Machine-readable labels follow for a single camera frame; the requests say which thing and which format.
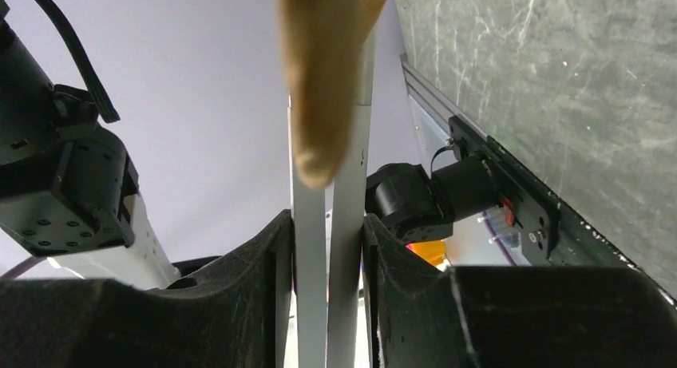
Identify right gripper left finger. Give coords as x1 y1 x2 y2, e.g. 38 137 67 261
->
1 210 294 367

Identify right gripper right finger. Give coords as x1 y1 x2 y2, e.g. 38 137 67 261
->
362 215 676 367

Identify metal tongs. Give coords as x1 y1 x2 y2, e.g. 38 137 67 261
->
290 33 376 367

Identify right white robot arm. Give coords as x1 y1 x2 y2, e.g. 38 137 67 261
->
1 158 676 367

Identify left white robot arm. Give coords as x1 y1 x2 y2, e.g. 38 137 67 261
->
1 0 181 290

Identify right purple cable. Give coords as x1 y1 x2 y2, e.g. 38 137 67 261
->
476 207 522 266

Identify purple cable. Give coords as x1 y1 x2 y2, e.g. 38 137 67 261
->
0 255 49 281
476 207 522 266

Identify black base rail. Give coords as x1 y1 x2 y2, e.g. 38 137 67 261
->
448 116 677 298

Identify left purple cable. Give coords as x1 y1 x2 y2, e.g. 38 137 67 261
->
0 255 49 281

